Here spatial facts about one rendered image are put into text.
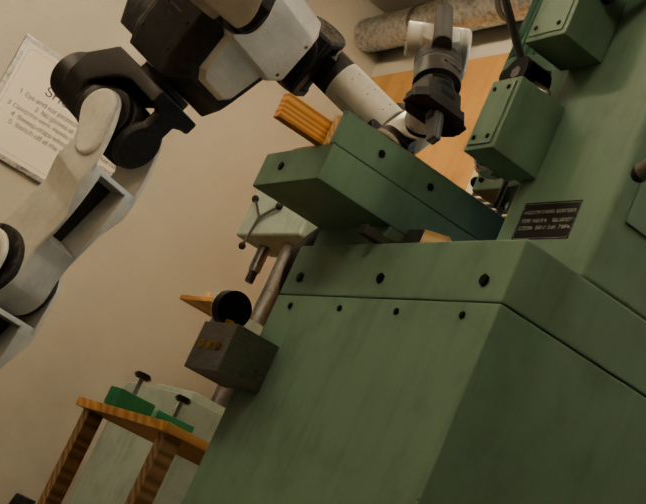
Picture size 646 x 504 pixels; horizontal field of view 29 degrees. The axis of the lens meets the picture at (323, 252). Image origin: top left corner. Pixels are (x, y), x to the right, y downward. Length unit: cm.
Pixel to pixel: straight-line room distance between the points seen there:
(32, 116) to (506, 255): 339
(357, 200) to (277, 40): 65
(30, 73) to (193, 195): 81
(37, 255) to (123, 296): 253
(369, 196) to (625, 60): 41
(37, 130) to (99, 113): 238
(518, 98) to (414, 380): 46
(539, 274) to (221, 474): 61
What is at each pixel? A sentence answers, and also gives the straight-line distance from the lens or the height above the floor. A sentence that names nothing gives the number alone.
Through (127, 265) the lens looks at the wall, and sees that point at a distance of 494.
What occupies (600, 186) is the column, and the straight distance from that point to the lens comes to 171.
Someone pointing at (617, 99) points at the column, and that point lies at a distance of 180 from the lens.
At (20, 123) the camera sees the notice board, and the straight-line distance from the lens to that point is 478.
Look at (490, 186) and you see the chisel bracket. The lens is 205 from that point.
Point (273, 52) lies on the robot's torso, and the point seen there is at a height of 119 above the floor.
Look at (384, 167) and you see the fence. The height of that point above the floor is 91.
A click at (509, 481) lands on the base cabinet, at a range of 157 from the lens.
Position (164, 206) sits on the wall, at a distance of 500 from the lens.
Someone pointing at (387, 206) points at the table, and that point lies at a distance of 188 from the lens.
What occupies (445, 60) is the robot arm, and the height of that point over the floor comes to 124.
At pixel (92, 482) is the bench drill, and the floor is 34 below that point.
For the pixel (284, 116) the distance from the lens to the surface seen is 184.
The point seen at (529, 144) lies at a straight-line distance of 183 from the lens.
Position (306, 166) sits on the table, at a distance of 187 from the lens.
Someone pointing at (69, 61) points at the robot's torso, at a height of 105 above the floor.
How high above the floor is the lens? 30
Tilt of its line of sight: 14 degrees up
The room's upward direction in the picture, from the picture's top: 25 degrees clockwise
